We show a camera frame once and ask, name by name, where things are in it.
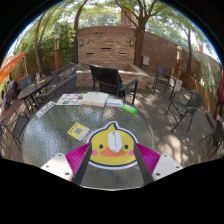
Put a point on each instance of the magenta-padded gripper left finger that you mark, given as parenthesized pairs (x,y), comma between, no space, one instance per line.
(76,156)

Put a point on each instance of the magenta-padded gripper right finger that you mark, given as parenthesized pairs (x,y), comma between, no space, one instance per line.
(149,157)

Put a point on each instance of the white computer mouse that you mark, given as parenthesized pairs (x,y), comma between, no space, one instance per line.
(115,141)

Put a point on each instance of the yellow duck-shaped mouse pad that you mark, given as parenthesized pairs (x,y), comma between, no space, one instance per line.
(100,143)

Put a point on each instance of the yellow square code card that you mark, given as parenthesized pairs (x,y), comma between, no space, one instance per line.
(78,131)

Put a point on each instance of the white printed paper strip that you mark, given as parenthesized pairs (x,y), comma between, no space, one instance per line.
(45,109)

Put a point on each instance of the white open book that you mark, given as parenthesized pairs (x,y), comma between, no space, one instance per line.
(95,99)

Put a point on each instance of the small blue-white booklet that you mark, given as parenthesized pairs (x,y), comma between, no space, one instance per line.
(114,102)

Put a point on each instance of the dark metal mesh chair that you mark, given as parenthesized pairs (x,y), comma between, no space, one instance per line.
(193,101)
(18,125)

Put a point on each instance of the dark wicker armchair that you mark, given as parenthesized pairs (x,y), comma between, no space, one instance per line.
(61,88)
(65,70)

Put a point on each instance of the group of dark metal chairs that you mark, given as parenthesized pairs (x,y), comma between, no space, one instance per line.
(216,133)

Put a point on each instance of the dark round patio table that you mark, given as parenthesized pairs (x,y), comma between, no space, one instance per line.
(33,88)

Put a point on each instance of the black wooden slatted chair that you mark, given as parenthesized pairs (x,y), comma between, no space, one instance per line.
(105,78)

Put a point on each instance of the low stone basin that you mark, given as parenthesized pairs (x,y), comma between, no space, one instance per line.
(140,71)

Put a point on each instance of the dark slatted patio chair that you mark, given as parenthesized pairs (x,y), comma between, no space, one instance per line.
(164,71)

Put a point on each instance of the blue-backed patio chair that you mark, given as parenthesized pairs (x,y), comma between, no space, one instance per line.
(26,81)

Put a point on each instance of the closed red patio umbrella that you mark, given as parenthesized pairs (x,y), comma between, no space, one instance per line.
(220,91)

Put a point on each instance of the orange patio umbrella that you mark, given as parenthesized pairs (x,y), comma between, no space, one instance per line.
(11,65)

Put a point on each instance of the stone brick fireplace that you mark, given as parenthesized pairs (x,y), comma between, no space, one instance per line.
(106,45)

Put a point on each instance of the large forked tree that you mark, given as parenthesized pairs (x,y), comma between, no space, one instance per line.
(140,38)

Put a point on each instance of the wooden lamp post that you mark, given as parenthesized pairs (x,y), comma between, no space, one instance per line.
(57,51)
(178,61)

